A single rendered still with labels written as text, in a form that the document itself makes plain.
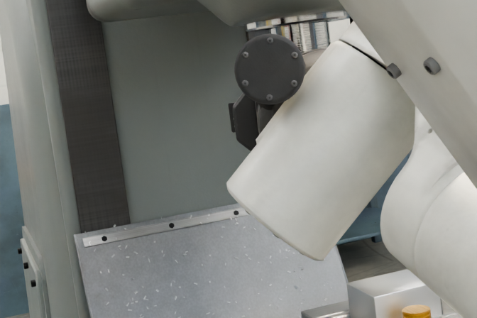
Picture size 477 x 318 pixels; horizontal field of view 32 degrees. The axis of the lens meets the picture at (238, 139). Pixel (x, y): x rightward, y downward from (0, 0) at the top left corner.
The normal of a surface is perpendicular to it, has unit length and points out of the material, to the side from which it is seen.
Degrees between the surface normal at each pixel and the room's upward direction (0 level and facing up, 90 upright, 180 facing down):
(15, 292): 90
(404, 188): 64
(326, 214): 106
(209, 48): 90
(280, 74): 89
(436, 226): 71
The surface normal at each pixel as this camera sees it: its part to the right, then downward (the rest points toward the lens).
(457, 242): -0.82, -0.17
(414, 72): -0.78, 0.62
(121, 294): 0.24, -0.39
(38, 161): -0.60, 0.13
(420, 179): -0.66, -0.46
